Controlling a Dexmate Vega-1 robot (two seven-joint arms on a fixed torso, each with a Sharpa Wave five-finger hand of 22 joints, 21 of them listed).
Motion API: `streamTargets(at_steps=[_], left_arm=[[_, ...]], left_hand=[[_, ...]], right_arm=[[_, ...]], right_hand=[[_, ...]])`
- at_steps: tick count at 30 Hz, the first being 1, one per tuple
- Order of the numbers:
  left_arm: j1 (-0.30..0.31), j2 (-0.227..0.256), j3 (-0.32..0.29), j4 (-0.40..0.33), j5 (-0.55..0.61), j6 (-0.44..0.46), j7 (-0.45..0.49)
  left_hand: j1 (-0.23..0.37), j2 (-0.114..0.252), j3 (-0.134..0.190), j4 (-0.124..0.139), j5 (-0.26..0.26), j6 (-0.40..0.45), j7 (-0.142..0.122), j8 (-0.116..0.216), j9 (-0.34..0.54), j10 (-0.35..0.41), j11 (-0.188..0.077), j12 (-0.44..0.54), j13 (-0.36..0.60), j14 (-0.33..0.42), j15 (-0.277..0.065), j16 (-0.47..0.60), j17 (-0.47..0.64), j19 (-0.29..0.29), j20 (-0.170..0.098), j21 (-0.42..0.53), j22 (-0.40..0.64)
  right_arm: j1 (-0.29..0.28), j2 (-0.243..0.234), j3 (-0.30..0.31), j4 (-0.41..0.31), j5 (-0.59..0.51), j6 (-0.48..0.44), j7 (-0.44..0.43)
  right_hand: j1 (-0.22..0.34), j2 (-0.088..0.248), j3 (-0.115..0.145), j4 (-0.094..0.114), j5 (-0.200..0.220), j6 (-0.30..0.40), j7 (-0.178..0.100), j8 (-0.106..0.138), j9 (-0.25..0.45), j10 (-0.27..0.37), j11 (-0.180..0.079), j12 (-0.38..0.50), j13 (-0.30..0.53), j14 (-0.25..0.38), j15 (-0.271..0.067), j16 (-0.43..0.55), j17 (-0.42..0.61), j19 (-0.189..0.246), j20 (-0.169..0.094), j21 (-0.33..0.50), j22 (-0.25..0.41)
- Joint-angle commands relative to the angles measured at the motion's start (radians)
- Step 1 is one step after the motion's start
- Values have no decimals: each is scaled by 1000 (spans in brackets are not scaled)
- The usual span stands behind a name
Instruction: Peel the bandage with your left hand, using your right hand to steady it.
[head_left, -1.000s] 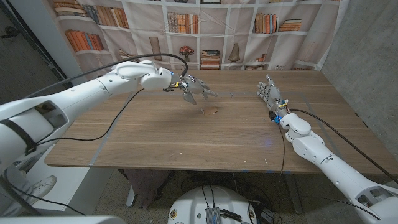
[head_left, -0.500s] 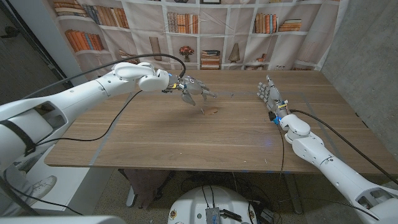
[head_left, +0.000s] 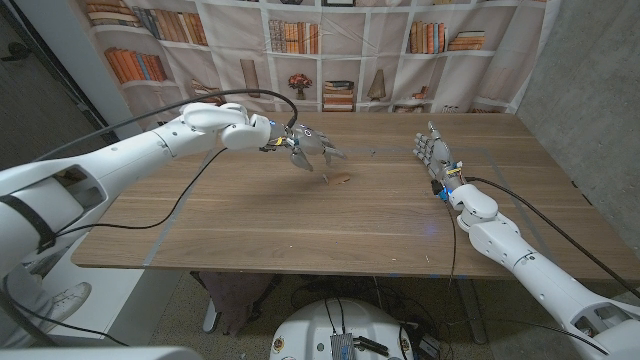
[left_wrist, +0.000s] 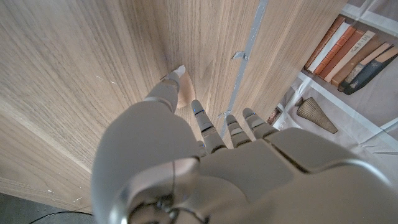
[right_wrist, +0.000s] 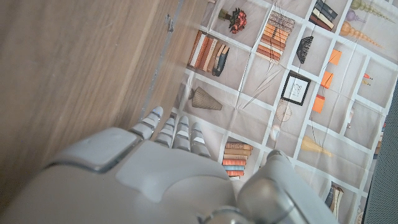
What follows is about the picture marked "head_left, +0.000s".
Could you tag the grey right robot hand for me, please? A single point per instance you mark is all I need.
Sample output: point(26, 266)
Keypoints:
point(442, 157)

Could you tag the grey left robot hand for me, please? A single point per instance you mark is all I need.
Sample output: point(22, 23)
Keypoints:
point(305, 140)

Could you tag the brown adhesive bandage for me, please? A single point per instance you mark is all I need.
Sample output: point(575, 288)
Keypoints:
point(341, 178)

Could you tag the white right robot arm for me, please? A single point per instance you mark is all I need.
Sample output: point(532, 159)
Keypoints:
point(525, 260)

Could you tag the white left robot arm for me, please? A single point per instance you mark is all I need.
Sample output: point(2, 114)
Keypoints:
point(125, 155)

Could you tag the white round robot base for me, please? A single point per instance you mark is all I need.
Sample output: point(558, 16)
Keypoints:
point(310, 330)

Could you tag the printed bookshelf backdrop cloth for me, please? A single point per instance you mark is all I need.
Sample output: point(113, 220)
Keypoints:
point(380, 55)

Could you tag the grey table leg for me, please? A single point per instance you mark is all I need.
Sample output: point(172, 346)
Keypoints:
point(472, 315)

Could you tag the dark cloth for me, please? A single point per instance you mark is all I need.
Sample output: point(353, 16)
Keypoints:
point(230, 300)

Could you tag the small grey floor device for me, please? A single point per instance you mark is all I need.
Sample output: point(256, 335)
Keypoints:
point(429, 346)

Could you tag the black connector bar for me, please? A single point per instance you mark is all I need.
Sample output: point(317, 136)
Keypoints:
point(372, 346)

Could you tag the grey electronics module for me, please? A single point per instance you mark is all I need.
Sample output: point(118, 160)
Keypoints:
point(342, 347)

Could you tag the white sneaker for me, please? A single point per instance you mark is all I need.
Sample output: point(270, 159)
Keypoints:
point(72, 297)

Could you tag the grey trouser leg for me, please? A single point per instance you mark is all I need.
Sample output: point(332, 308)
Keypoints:
point(15, 332)

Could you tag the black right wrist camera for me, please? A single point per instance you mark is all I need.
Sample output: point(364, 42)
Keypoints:
point(439, 189)

